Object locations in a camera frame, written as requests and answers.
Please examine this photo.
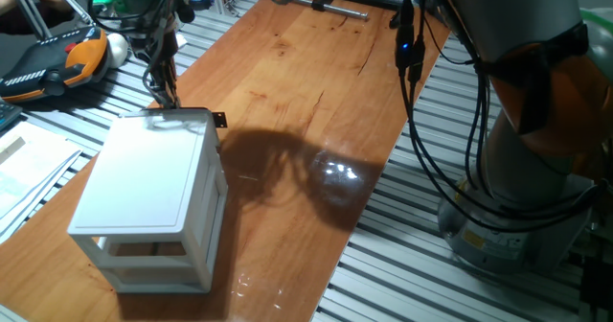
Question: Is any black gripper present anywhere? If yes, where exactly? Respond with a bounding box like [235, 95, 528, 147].
[142, 28, 183, 110]

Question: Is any white round object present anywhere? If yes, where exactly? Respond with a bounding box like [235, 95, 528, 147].
[105, 32, 130, 69]

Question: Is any orange black teach pendant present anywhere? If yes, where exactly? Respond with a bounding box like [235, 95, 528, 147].
[0, 24, 110, 104]

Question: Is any brown wooden board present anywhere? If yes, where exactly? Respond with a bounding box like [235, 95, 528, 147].
[0, 0, 451, 322]

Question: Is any white paper stack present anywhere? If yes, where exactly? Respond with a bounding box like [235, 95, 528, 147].
[0, 120, 83, 244]

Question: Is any white drawer cabinet frame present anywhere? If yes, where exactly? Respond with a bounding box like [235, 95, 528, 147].
[66, 108, 229, 294]

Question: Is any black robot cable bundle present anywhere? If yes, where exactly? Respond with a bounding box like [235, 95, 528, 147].
[392, 0, 604, 235]

